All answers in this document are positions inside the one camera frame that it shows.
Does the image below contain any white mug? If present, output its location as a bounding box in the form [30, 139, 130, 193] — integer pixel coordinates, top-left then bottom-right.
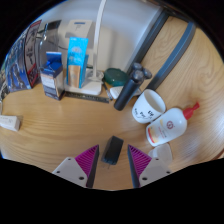
[131, 88, 167, 125]

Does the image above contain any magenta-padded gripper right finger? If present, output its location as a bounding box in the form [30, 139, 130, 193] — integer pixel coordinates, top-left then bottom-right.
[127, 144, 174, 189]

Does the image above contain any translucent plastic cap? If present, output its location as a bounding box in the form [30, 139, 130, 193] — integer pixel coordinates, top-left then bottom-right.
[148, 143, 174, 165]

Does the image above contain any white power strip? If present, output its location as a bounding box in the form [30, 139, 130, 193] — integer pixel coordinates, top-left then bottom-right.
[0, 114, 22, 132]

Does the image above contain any blue robot model box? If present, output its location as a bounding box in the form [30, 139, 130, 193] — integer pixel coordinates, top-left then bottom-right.
[4, 19, 43, 93]

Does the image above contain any dark blue small carton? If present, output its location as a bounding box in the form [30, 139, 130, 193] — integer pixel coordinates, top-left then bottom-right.
[39, 51, 66, 101]

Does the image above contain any light blue tall carton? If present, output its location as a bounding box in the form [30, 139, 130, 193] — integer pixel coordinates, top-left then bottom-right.
[65, 36, 90, 89]

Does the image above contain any dark pen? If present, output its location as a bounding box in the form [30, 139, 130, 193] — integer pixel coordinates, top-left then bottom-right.
[101, 81, 114, 101]

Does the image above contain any clear bottle with dark cap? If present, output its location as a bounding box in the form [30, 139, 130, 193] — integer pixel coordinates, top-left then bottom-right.
[37, 19, 63, 68]

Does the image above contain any white desk lamp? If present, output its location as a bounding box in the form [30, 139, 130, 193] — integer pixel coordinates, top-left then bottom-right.
[63, 0, 108, 97]

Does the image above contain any white lotion bottle red cap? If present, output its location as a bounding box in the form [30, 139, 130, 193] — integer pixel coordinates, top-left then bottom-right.
[145, 101, 201, 148]

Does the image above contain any black electric shaver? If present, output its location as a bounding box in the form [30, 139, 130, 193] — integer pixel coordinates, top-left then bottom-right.
[113, 62, 153, 112]

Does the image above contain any black charger block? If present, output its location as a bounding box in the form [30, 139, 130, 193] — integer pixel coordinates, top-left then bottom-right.
[101, 135, 125, 166]

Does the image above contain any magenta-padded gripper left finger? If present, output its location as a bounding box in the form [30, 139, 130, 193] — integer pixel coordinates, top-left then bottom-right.
[52, 144, 100, 189]

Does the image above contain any green round lidded container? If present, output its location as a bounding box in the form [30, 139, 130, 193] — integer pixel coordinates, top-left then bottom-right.
[103, 67, 129, 88]

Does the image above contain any grey metal desk frame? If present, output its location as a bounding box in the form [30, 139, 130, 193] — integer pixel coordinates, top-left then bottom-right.
[126, 8, 198, 91]

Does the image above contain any black ruler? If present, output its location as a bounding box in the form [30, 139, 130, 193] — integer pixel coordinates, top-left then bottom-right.
[63, 91, 110, 104]

